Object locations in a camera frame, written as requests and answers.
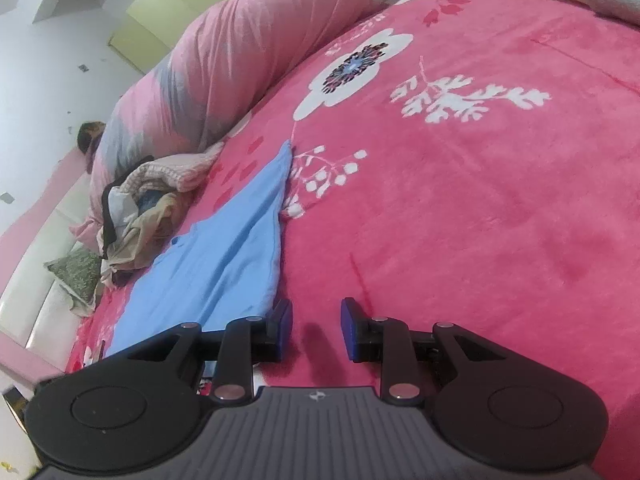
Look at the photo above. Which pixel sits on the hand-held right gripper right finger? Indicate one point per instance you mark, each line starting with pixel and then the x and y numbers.
pixel 348 332

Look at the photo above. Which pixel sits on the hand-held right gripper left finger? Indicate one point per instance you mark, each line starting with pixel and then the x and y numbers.
pixel 285 332

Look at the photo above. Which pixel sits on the pink grey duvet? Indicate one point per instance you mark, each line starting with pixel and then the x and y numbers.
pixel 250 45

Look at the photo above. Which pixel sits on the blue t-shirt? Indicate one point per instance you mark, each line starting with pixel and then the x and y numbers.
pixel 215 260

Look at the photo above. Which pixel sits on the green patterned pillow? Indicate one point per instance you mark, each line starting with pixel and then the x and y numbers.
pixel 75 275

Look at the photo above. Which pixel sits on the white padded headboard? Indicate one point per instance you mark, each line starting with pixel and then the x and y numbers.
pixel 35 270

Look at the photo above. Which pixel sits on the pink floral blanket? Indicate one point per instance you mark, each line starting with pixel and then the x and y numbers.
pixel 475 210

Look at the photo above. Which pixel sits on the blue jeans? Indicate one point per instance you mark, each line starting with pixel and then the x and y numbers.
pixel 150 202

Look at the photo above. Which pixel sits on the pale green wardrobe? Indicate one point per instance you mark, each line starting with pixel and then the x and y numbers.
pixel 165 15

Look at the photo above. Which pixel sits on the beige pants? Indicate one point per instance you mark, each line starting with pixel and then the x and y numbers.
pixel 155 230

